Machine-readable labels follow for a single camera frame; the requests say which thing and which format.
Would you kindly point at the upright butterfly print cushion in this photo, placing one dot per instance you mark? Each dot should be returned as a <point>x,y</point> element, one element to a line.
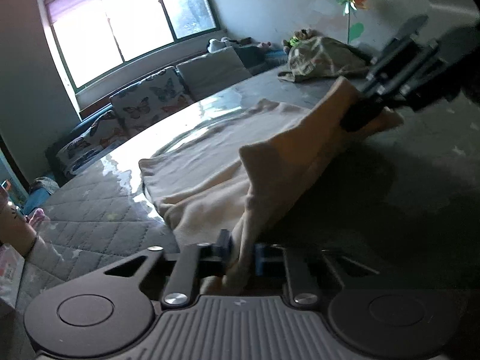
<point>146,102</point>

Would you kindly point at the pink hair clip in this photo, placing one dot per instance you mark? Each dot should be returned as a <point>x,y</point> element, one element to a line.
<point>38,218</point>

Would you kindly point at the plain grey cushion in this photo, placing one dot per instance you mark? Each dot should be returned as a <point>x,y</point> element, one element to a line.
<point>211,73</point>

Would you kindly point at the small plush toy pile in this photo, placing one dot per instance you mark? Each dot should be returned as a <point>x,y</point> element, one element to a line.
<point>300,35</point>

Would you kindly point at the green patterned garment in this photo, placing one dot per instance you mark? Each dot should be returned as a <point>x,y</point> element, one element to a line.
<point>324,57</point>

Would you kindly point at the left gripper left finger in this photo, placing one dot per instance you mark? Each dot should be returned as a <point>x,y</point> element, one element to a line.
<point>186,270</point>

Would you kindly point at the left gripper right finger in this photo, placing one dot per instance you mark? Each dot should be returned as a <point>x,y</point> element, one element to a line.
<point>280,268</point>

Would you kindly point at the pink tissue box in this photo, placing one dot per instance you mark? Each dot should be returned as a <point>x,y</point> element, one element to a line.
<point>11,270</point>

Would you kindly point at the dark blue sofa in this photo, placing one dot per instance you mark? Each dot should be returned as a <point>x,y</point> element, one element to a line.
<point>45,186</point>

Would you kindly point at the lying butterfly print cushion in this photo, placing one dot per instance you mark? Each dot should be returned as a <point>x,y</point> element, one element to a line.
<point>104,135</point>

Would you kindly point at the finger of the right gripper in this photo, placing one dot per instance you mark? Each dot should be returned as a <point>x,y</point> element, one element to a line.
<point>400,60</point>

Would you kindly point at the cream white shirt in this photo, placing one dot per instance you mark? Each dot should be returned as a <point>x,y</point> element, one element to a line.
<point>247,172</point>

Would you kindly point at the window with green frame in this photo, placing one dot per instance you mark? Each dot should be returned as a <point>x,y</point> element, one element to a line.
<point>96,37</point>

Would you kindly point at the white plush toy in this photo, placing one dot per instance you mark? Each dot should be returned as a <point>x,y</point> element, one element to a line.
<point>215,45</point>

